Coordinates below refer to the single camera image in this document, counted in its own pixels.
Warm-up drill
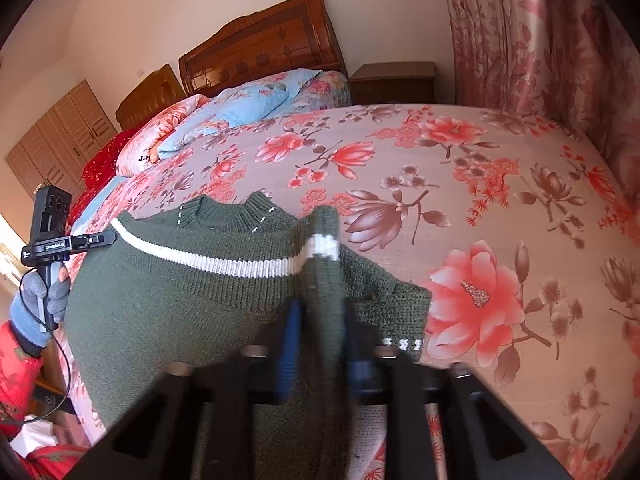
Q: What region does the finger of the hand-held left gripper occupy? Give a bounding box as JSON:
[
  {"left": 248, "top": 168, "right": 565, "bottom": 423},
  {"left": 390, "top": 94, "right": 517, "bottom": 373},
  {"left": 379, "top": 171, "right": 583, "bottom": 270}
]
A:
[{"left": 70, "top": 231, "right": 118, "bottom": 252}]

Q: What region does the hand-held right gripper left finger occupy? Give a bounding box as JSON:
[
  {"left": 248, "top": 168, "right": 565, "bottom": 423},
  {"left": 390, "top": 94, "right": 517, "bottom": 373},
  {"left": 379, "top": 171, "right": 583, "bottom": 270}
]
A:
[{"left": 100, "top": 297, "right": 307, "bottom": 480}]

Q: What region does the dark wooden nightstand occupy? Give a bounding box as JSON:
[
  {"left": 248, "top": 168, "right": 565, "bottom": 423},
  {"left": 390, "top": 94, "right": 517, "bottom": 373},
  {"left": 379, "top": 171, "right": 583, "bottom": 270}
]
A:
[{"left": 348, "top": 61, "right": 437, "bottom": 107}]

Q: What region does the person's left hand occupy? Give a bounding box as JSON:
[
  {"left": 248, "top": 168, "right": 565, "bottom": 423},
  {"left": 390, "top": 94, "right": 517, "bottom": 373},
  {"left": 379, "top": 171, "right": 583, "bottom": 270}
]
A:
[{"left": 11, "top": 262, "right": 72, "bottom": 356}]

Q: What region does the small wooden headboard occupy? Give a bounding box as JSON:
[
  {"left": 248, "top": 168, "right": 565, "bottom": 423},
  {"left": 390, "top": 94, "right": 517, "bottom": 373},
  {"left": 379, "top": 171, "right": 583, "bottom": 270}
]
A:
[{"left": 116, "top": 63, "right": 187, "bottom": 131}]

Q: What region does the black cable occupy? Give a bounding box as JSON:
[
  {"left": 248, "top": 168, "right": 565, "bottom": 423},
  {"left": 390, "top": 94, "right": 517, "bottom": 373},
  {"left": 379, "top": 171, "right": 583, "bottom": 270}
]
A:
[{"left": 19, "top": 260, "right": 76, "bottom": 426}]

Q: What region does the wooden wardrobe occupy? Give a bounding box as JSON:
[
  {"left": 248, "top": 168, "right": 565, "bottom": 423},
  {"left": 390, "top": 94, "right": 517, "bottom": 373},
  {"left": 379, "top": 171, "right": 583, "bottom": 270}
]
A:
[{"left": 5, "top": 79, "right": 121, "bottom": 196}]

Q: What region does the person's left forearm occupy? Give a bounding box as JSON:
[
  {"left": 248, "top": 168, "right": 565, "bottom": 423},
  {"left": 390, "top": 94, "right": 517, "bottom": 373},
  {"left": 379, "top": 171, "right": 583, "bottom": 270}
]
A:
[{"left": 0, "top": 320, "right": 46, "bottom": 441}]

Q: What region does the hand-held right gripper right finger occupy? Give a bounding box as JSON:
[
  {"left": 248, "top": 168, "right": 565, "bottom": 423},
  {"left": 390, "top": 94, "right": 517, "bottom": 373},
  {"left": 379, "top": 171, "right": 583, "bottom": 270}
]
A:
[{"left": 342, "top": 300, "right": 571, "bottom": 480}]

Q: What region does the person's red patterned jacket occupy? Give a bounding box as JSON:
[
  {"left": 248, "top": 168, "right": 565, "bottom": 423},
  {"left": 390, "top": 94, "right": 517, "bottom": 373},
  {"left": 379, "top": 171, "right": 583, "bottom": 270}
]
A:
[{"left": 22, "top": 444, "right": 93, "bottom": 480}]

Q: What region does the blue floral quilt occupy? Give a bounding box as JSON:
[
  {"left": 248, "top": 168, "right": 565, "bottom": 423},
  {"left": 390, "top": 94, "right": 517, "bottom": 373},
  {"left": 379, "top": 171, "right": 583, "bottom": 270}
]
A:
[{"left": 156, "top": 67, "right": 321, "bottom": 161}]

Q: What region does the green knitted sweater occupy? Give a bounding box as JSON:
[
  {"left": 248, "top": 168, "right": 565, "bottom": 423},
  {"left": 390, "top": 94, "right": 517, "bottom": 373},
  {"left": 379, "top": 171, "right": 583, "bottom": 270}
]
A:
[{"left": 64, "top": 191, "right": 433, "bottom": 480}]

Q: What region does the pink floral curtain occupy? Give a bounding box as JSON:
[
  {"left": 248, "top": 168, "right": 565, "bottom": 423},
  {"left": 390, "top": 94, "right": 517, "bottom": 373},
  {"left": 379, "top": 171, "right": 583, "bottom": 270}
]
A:
[{"left": 437, "top": 0, "right": 640, "bottom": 181}]

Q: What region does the red blanket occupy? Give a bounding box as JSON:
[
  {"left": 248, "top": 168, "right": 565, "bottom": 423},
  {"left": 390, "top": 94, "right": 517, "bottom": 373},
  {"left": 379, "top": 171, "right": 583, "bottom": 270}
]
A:
[{"left": 67, "top": 127, "right": 141, "bottom": 226}]

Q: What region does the large wooden headboard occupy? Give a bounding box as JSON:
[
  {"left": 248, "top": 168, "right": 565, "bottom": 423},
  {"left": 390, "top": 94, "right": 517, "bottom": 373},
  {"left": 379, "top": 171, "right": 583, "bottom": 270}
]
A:
[{"left": 178, "top": 0, "right": 348, "bottom": 98}]

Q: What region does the pink floral pillow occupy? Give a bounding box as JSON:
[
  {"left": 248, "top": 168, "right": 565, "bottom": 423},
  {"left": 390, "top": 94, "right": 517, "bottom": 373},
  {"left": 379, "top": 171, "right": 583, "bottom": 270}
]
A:
[{"left": 115, "top": 94, "right": 211, "bottom": 178}]

